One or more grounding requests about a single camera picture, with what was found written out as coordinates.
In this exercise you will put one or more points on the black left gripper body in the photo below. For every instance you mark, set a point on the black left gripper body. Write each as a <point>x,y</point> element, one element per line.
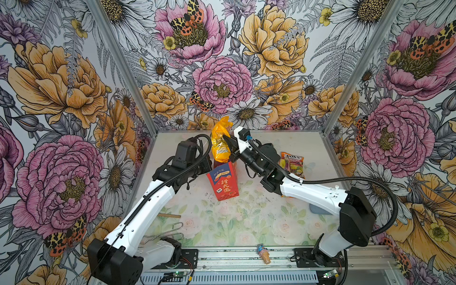
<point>204,168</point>

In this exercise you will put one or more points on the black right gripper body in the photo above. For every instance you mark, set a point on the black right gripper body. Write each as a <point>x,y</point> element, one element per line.
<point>249,159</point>

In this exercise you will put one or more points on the yellow snack bag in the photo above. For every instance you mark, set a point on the yellow snack bag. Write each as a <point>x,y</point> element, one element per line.
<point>220,149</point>

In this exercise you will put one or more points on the colourful candy snack bag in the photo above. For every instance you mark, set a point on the colourful candy snack bag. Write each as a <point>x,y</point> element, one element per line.
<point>292,163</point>

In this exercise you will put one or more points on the red white paper bag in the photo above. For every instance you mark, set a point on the red white paper bag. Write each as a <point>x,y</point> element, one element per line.
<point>224,181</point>

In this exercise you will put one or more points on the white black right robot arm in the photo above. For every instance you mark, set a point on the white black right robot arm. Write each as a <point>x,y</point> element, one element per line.
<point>355,214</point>

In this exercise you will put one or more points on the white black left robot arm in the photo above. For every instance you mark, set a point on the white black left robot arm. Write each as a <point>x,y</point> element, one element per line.
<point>125,253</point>

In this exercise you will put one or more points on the grey blue oval pad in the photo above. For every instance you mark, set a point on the grey blue oval pad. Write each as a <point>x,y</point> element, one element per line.
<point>317,210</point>

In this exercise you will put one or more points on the wooden toy mallet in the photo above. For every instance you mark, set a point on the wooden toy mallet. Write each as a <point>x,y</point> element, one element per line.
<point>173,216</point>

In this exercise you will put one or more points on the small ice cream toy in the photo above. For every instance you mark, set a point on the small ice cream toy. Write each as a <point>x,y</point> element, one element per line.
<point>263,253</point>

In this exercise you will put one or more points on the green circuit board right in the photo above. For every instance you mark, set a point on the green circuit board right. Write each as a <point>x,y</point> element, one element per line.
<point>330,274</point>

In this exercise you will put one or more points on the green circuit board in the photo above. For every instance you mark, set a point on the green circuit board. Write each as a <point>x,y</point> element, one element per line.
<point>330,274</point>
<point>177,276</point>

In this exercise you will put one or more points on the green circuit board left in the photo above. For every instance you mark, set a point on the green circuit board left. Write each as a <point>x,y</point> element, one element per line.
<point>177,276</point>

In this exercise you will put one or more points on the metal wire tongs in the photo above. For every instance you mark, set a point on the metal wire tongs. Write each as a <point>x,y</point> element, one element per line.
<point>174,233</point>

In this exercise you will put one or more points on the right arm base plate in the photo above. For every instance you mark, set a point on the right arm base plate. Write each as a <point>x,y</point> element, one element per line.
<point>306,257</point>

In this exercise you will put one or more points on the aluminium rail frame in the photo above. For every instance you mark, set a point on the aluminium rail frame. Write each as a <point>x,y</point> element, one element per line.
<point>373,265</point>

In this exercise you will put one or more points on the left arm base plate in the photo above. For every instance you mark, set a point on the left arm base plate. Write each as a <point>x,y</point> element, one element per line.
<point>188,259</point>

